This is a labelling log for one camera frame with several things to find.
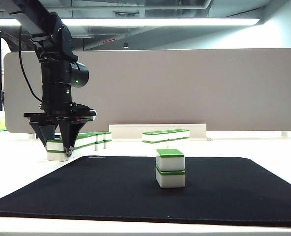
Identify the black fabric desk mat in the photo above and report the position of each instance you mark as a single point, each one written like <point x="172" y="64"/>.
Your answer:
<point x="111" y="196"/>

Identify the long ceiling light strip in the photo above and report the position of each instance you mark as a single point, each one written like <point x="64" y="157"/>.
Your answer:
<point x="160" y="22"/>

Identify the grey-beige desk divider panel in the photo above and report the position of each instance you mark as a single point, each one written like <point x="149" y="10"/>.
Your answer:
<point x="172" y="91"/>

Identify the small pendant ceiling lamp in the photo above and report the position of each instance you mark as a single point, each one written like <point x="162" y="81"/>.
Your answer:
<point x="126" y="45"/>

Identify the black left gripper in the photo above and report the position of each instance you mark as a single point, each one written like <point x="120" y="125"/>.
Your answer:
<point x="52" y="117"/>

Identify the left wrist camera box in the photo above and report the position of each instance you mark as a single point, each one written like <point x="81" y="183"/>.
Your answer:
<point x="85" y="108"/>

